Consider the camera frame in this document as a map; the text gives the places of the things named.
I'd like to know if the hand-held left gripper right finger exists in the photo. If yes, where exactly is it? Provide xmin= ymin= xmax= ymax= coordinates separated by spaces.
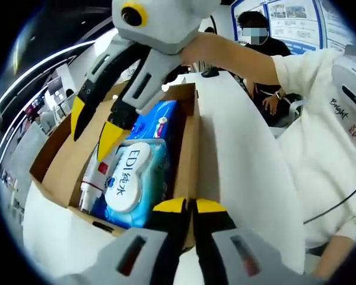
xmin=192 ymin=198 xmax=326 ymax=285

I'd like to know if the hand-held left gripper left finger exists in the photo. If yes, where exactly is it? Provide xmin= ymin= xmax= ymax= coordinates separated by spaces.
xmin=63 ymin=197 xmax=193 ymax=285

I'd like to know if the blue tissue pack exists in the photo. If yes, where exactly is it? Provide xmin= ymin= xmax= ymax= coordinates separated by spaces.
xmin=125 ymin=100 xmax=181 ymax=141

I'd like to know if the blue wet wipes pack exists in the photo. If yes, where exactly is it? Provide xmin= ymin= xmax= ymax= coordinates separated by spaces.
xmin=90 ymin=138 xmax=170 ymax=230

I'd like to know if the white tube red label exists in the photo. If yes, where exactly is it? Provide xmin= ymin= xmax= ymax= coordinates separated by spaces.
xmin=78 ymin=148 xmax=117 ymax=213

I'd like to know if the brown cardboard shoe box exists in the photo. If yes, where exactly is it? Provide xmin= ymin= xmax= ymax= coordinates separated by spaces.
xmin=28 ymin=82 xmax=202 ymax=249

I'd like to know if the ceiling light strip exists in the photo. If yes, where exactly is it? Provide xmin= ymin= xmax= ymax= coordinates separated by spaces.
xmin=0 ymin=39 xmax=95 ymax=112

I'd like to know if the white chest-worn device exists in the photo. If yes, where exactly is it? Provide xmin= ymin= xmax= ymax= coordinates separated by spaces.
xmin=331 ymin=44 xmax=356 ymax=125

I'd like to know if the black device cable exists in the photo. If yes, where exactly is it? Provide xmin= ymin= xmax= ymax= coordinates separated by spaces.
xmin=302 ymin=175 xmax=356 ymax=226

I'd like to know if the blue wall poster board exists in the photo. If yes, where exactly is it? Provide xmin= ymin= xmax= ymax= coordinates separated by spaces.
xmin=230 ymin=0 xmax=355 ymax=56

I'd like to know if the white frame office chair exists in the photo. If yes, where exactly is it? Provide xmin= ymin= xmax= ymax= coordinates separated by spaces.
xmin=283 ymin=93 xmax=309 ymax=121

